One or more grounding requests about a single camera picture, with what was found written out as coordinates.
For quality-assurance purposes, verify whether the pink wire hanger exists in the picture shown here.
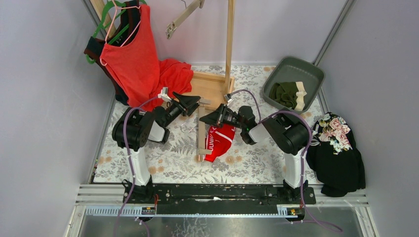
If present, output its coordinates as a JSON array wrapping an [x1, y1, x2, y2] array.
[[99, 0, 142, 67]]

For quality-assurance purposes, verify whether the black floral garment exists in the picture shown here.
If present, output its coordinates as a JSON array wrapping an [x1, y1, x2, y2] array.
[[306, 112, 366, 198]]

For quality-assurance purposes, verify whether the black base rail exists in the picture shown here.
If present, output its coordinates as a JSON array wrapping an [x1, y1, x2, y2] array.
[[123, 180, 316, 215]]

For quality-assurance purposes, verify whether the red tank top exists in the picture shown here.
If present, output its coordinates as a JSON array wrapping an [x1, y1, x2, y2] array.
[[100, 4, 194, 111]]

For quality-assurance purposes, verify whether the grey plastic bin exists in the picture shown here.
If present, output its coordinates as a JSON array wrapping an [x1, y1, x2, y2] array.
[[262, 56, 325, 114]]

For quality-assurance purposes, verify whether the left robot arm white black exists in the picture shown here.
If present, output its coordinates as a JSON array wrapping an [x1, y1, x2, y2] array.
[[112, 87, 201, 194]]

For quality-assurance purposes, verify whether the green plastic hanger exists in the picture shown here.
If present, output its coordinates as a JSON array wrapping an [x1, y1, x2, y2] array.
[[84, 0, 147, 64]]

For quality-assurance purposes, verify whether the floral table cloth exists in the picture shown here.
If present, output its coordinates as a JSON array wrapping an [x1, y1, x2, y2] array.
[[93, 66, 288, 184]]

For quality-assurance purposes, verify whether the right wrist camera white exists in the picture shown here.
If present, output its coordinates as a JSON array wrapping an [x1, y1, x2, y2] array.
[[224, 93, 233, 106]]

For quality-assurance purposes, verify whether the wooden clothes rack stand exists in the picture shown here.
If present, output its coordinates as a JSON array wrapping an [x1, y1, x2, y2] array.
[[189, 0, 236, 113]]

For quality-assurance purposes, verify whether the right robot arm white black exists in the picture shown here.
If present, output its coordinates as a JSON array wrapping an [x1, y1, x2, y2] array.
[[199, 104, 311, 198]]

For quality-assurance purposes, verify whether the olive green underwear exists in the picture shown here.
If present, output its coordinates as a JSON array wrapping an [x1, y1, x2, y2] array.
[[269, 81, 307, 111]]

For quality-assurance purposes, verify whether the dark striped garment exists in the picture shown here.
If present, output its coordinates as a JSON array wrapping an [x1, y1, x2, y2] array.
[[84, 0, 141, 106]]

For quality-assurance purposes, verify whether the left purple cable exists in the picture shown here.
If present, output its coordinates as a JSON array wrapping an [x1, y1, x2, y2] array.
[[113, 96, 165, 237]]

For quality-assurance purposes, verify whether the red underwear with white lettering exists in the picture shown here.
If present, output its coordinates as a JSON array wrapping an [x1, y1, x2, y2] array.
[[204, 124, 236, 162]]

